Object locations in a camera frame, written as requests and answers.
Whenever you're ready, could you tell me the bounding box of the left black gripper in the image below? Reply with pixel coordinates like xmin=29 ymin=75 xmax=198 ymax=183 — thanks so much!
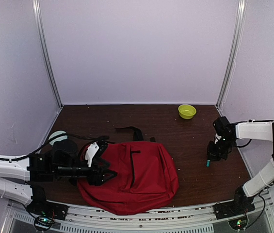
xmin=54 ymin=158 xmax=117 ymax=186

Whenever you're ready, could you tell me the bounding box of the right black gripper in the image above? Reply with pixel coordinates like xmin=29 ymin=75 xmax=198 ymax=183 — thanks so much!
xmin=207 ymin=136 xmax=236 ymax=161

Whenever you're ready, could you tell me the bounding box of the red backpack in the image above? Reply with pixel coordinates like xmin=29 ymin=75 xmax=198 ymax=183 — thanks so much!
xmin=77 ymin=126 xmax=179 ymax=216

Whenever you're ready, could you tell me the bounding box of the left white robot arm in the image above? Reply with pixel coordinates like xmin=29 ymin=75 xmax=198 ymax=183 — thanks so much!
xmin=0 ymin=136 xmax=117 ymax=216

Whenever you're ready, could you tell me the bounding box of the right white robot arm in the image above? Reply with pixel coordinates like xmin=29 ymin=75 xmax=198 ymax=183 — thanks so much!
xmin=206 ymin=116 xmax=274 ymax=215

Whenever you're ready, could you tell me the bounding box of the yellow-green plastic bowl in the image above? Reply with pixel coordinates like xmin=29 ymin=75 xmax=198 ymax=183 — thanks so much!
xmin=178 ymin=104 xmax=197 ymax=119

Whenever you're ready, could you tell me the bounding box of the pale green ceramic bowl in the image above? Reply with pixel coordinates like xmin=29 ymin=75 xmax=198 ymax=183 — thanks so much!
xmin=48 ymin=131 xmax=68 ymax=146

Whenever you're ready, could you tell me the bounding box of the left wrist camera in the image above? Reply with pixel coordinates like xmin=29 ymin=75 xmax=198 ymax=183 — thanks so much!
xmin=84 ymin=140 xmax=108 ymax=167

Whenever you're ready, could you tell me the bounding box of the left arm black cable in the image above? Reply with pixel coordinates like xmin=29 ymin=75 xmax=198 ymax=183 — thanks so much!
xmin=0 ymin=133 xmax=110 ymax=162

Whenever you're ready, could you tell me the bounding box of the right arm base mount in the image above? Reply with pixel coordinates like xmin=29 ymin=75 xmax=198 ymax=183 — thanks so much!
xmin=213 ymin=186 xmax=266 ymax=232

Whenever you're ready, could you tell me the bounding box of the right aluminium frame post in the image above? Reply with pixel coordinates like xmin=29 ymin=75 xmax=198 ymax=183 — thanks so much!
xmin=216 ymin=0 xmax=247 ymax=111

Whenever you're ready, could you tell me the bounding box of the aluminium frame post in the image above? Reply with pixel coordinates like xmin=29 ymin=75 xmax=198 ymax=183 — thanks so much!
xmin=32 ymin=0 xmax=63 ymax=109
xmin=216 ymin=0 xmax=247 ymax=111

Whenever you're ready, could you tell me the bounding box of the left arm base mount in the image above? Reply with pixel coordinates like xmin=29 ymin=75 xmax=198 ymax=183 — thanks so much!
xmin=24 ymin=185 xmax=69 ymax=233

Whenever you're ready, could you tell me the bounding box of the left aluminium frame post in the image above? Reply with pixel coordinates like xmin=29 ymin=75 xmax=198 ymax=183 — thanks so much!
xmin=32 ymin=0 xmax=63 ymax=109

